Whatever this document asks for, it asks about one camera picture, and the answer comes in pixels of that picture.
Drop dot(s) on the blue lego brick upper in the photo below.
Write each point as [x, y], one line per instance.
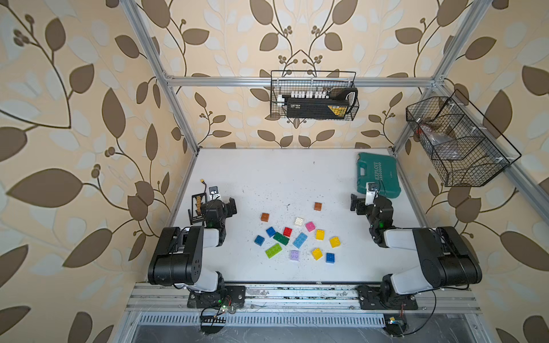
[271, 232]

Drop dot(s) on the yellow lego brick lower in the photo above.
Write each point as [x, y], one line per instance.
[317, 254]

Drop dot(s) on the yellow lego brick right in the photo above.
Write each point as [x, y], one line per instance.
[335, 242]

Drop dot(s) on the plastic bag in basket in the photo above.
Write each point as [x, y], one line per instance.
[437, 142]

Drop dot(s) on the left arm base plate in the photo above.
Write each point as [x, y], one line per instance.
[228, 295]

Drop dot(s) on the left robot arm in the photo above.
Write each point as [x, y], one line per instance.
[178, 257]

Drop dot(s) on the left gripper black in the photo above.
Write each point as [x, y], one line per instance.
[231, 208]

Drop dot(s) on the right wire basket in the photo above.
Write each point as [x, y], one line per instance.
[481, 149]

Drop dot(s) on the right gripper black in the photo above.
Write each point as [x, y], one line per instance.
[361, 205]

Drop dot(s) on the back wire basket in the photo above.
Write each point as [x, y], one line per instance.
[287, 82]

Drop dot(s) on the purple lego brick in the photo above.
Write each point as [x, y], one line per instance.
[294, 255]

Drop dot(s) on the lime green lego brick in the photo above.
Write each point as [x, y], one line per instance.
[273, 251]

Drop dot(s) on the black box in basket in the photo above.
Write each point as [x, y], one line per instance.
[334, 104]

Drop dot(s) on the yellow lego brick upper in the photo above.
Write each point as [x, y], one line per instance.
[320, 235]

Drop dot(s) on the blue lego brick left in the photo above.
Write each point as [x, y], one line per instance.
[259, 240]

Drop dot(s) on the light blue lego brick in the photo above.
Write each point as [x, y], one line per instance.
[300, 240]

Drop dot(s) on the blue lego brick lower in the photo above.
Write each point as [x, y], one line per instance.
[330, 258]

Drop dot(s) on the pink lego brick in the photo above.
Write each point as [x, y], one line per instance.
[310, 226]

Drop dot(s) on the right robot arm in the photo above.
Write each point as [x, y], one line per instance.
[445, 260]

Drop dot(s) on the yellow lego brick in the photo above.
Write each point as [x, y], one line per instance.
[317, 254]
[335, 242]
[320, 235]

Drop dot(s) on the red lego brick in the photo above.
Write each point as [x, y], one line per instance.
[287, 232]

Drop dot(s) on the green tool case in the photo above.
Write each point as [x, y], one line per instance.
[380, 170]

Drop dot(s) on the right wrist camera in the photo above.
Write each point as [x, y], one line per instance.
[372, 191]

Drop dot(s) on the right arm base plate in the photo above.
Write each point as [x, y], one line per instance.
[384, 298]

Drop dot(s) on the black bit holder card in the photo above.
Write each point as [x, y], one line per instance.
[196, 212]

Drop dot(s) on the wire basket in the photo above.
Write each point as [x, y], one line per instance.
[481, 149]
[287, 82]

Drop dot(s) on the dark green lego brick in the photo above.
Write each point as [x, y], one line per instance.
[280, 238]

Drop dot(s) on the cream lego brick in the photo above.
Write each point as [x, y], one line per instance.
[299, 221]

